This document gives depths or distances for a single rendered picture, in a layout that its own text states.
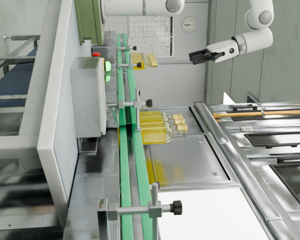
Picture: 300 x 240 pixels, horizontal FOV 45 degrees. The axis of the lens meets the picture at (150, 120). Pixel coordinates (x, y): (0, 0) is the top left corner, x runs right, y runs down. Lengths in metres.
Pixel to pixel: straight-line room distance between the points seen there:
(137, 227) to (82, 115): 0.41
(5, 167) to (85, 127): 0.57
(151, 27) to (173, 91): 1.42
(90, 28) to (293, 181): 0.98
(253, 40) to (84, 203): 0.83
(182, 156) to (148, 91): 6.11
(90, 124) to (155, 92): 6.51
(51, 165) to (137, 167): 0.36
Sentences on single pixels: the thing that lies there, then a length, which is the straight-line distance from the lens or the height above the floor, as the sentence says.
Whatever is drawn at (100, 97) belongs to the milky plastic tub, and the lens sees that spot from 1.10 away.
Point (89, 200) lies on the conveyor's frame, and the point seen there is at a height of 0.80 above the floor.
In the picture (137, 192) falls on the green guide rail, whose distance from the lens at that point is 1.00.
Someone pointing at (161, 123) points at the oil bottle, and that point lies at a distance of 1.46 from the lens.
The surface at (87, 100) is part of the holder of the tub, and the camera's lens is 1.11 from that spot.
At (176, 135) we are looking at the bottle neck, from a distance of 1.42.
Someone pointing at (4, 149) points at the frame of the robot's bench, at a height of 0.63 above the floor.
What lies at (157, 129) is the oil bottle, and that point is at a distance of 1.40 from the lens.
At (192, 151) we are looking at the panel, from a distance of 1.58.
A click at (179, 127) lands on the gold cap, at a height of 1.13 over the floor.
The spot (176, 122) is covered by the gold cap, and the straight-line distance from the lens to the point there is 1.52.
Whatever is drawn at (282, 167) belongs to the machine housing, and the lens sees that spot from 1.62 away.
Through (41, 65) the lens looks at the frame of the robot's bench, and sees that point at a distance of 1.07.
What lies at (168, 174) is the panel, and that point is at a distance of 1.41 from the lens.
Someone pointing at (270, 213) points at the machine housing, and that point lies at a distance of 1.26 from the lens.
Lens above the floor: 0.90
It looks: 5 degrees up
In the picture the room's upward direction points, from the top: 88 degrees clockwise
